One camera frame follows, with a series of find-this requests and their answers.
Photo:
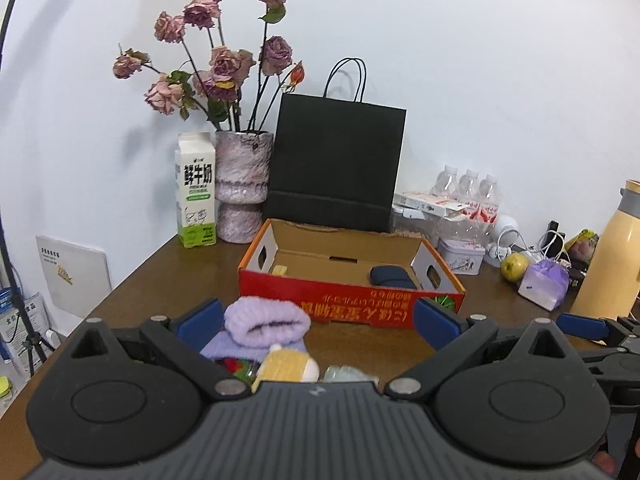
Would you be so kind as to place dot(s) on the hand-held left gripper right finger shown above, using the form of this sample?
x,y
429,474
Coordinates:
x,y
435,327

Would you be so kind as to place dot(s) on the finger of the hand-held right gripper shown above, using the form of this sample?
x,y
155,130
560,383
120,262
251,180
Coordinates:
x,y
582,325
615,361

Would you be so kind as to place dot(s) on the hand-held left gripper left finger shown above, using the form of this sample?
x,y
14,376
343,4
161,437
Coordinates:
x,y
200,317

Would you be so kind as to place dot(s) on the purple fluffy sock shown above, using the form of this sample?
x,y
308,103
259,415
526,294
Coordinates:
x,y
260,317

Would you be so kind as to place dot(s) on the red cardboard box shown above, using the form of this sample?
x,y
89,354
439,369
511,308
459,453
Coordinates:
x,y
350,300

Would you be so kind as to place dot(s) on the yellow plush toy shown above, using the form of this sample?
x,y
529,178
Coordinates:
x,y
287,365

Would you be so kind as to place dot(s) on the person's right hand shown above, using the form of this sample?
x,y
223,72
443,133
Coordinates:
x,y
605,464

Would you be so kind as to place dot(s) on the purple tissue pack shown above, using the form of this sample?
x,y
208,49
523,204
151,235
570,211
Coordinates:
x,y
542,285

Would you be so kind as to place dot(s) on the dark blue glasses case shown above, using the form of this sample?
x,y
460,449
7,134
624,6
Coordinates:
x,y
392,276

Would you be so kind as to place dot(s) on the yellow thermos bottle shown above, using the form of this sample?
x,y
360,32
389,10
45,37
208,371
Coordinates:
x,y
612,260

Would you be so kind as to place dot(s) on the white printed tin box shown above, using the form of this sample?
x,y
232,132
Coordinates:
x,y
462,257

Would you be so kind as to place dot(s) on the dark yellow snack packet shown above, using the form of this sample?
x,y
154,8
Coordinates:
x,y
582,247

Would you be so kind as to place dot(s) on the small yellow object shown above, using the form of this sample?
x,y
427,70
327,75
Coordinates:
x,y
280,270

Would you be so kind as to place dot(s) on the clear plastic container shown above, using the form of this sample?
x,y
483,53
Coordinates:
x,y
450,232

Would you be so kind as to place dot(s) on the pale green clear packet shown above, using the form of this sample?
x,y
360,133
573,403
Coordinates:
x,y
345,374

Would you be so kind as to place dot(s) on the black charger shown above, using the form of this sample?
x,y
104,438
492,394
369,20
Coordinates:
x,y
553,227

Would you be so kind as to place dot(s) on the white green milk carton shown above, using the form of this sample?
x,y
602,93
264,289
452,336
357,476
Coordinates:
x,y
197,200

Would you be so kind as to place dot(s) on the white round gadget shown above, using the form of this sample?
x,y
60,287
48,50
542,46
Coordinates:
x,y
506,227

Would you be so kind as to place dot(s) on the flat white red box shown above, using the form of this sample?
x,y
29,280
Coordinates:
x,y
425,201

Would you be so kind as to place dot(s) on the white flat panel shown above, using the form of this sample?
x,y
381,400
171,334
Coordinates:
x,y
75,275

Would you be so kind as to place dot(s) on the clear water bottle red label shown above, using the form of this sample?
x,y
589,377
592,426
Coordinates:
x,y
490,197
469,187
445,180

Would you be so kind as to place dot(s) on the mottled purple vase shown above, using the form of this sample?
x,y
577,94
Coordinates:
x,y
242,175

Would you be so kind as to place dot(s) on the black light stand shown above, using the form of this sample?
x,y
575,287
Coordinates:
x,y
34,346

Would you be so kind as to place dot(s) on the blue white cartons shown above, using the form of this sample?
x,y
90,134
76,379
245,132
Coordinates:
x,y
10,305

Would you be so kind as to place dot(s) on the black paper bag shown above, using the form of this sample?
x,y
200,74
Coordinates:
x,y
335,160

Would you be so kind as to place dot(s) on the dried rose bouquet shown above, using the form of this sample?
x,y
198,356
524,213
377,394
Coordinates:
x,y
227,62

